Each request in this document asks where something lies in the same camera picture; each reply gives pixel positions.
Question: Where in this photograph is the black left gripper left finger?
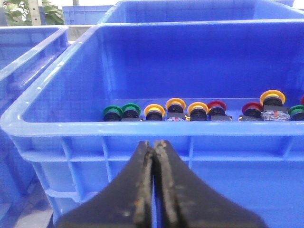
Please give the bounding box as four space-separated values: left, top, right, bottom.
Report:
55 141 153 228

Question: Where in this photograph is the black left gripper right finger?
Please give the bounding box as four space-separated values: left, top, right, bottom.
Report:
153 140 267 228

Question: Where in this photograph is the green push button leftmost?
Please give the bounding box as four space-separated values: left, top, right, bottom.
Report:
103 105 123 121

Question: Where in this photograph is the green push button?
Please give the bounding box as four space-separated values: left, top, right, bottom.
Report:
122 103 143 121
103 105 123 121
288 104 304 121

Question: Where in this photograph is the yellow push button left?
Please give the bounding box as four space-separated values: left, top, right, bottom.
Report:
144 104 166 121

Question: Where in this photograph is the yellow push button middle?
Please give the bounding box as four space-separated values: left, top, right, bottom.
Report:
166 98 186 122

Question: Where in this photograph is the red push button middle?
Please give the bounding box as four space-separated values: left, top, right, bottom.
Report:
207 100 232 121

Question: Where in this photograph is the red push button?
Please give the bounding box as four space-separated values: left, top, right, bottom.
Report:
207 100 232 121
238 102 263 122

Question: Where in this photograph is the blue plastic crate left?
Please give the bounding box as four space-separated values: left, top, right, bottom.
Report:
0 19 304 228

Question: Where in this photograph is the blue plastic crate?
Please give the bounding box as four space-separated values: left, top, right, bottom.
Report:
0 19 304 228
0 26 68 228

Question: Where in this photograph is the red push button right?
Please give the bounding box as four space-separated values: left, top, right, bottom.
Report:
238 102 263 122

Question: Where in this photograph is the yellow push button tall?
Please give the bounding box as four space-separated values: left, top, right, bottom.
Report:
260 89 290 122

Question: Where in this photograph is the green push button right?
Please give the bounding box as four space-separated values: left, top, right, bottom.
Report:
288 104 304 121

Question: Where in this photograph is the blue plastic crate right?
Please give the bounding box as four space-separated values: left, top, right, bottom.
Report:
0 26 68 228

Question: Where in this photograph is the blue crate back left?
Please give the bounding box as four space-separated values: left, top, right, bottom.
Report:
100 0 304 23

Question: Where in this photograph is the blue crate back middle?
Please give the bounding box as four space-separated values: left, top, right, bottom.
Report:
62 5 112 25

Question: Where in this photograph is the green potted plant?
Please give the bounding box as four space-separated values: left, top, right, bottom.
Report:
0 0 64 26

